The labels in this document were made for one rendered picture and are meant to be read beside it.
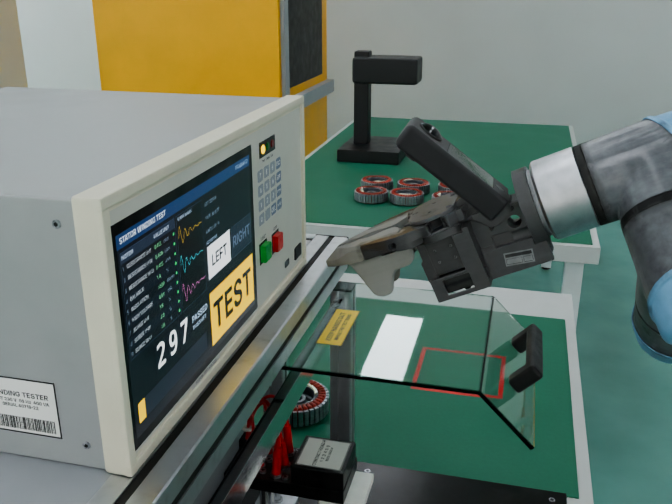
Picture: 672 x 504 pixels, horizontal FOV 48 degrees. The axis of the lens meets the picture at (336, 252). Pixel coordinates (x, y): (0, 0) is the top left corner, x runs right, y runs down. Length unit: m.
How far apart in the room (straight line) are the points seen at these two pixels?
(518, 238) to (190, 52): 3.77
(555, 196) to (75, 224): 0.39
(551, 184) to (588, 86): 5.20
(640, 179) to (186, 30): 3.84
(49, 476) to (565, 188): 0.46
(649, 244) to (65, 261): 0.44
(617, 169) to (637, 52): 5.20
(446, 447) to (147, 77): 3.58
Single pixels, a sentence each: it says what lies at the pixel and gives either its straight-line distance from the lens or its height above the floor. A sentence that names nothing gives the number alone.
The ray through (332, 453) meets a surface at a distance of 0.91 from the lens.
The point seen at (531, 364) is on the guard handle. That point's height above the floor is 1.06.
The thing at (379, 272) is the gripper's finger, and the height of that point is 1.18.
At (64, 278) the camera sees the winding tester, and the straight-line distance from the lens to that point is 0.52.
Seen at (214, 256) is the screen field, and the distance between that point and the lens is 0.65.
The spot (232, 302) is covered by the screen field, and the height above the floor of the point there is 1.16.
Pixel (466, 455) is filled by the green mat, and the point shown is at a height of 0.75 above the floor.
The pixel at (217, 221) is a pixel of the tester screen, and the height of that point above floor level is 1.25.
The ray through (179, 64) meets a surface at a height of 0.98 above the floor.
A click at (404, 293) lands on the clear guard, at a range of 0.96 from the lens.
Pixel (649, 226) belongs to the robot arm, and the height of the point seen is 1.26.
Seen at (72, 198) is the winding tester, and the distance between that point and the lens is 0.49.
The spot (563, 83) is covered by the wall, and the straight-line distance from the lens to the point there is 5.85.
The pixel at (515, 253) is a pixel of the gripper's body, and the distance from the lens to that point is 0.70.
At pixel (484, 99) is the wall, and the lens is 5.87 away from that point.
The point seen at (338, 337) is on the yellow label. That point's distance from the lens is 0.85.
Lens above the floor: 1.45
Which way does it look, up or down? 20 degrees down
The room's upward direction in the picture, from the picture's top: straight up
